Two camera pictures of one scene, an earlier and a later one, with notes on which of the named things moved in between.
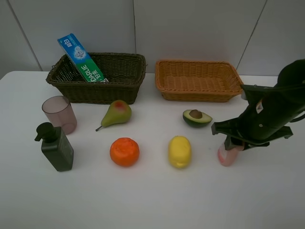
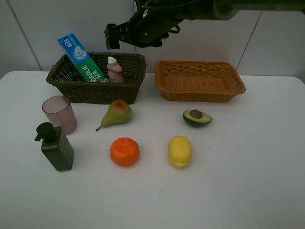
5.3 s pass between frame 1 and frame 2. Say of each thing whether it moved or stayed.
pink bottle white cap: moved
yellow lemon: stayed
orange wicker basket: stayed
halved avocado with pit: stayed
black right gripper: moved
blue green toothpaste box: stayed
